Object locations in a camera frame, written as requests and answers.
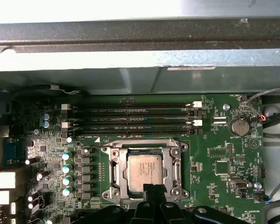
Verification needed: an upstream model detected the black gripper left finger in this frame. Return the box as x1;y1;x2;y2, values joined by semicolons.
73;183;156;224

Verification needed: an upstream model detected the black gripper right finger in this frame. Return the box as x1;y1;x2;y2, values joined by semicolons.
154;183;240;224

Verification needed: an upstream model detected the thin wire locking lever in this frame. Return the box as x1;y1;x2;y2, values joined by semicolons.
175;155;183;187

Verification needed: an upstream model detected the silver CPU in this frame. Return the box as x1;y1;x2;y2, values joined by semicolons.
122;149;168;199

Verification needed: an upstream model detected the metal socket cover frame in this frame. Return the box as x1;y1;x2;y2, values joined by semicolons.
107;139;183;202

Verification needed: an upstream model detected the metal CPU socket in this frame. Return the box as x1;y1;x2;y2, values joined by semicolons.
100;139;190;203

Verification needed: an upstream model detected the black RAM slot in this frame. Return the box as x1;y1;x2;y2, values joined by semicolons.
60;119;203;129
60;101;203;112
60;111;203;119
60;128;203;139

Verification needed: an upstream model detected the silver internal USB port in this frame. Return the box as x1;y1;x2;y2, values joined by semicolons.
229;179;251;191

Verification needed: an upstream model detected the green motherboard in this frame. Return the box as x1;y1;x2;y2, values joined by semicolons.
4;94;264;224

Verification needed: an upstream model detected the round coin battery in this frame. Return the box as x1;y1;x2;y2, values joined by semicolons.
231;117;250;137

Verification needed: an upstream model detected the silver metal port housing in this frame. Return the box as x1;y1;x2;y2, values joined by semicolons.
0;172;16;189
0;190;10;205

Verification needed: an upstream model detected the blue video port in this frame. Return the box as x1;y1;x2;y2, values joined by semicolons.
7;137;27;167

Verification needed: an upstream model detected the black PC case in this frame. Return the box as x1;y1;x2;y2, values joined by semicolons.
0;0;280;224

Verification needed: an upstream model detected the thin grey fan wire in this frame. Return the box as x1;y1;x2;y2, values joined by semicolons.
246;85;280;121

